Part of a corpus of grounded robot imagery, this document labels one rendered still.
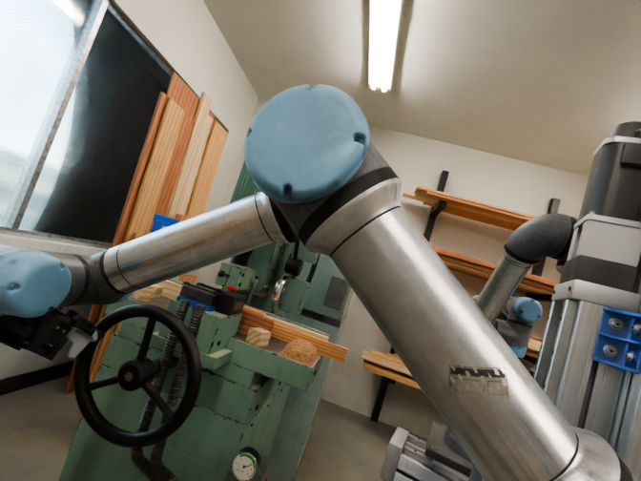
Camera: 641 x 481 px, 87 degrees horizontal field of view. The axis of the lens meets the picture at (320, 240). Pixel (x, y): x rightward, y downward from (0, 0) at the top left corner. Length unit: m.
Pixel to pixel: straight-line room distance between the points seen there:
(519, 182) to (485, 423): 3.45
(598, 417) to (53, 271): 0.80
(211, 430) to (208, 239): 0.62
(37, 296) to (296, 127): 0.36
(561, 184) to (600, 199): 3.07
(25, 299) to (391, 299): 0.40
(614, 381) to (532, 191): 3.09
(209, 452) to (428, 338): 0.81
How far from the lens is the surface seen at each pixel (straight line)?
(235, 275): 1.05
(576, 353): 0.72
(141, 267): 0.54
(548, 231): 1.01
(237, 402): 0.96
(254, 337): 0.92
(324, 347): 1.03
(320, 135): 0.30
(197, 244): 0.50
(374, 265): 0.29
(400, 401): 3.45
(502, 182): 3.66
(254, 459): 0.92
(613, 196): 0.80
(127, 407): 1.11
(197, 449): 1.04
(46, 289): 0.51
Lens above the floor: 1.13
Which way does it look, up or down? 5 degrees up
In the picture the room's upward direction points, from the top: 18 degrees clockwise
